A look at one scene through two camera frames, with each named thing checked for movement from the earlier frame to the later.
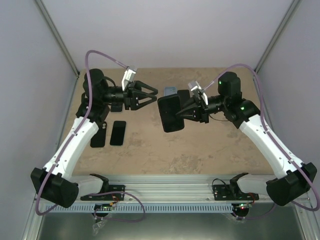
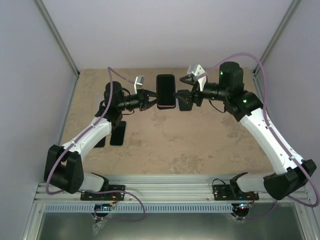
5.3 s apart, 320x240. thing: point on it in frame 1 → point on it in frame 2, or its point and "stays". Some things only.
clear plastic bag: (97, 226) stays
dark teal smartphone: (118, 133) stays
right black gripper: (200, 112) → (195, 92)
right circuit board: (244, 206) stays
